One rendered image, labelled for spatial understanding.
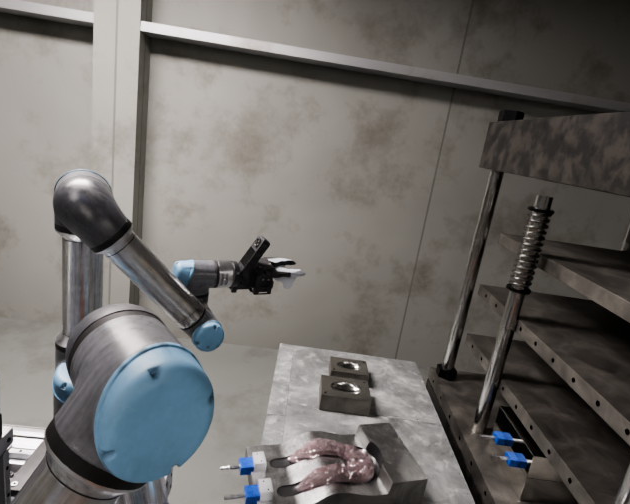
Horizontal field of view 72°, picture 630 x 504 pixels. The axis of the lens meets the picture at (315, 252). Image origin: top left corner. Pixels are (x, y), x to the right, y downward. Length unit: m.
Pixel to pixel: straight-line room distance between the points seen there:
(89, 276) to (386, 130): 2.76
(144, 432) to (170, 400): 0.03
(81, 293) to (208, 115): 2.54
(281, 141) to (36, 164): 1.87
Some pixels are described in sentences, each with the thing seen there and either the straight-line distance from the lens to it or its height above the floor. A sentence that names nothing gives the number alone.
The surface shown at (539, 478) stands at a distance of 1.75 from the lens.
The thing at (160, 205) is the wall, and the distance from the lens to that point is 3.66.
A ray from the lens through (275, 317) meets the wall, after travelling 3.78.
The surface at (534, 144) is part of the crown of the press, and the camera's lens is 1.71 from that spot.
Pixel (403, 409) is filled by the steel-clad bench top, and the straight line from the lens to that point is 1.96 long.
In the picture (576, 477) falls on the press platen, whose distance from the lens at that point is 1.53.
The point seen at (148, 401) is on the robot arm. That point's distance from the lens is 0.44.
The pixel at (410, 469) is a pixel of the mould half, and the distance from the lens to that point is 1.50.
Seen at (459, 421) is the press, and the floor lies 0.78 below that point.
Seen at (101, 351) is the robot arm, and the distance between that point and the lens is 0.50.
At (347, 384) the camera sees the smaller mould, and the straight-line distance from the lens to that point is 1.90.
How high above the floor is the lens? 1.84
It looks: 15 degrees down
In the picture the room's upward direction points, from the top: 9 degrees clockwise
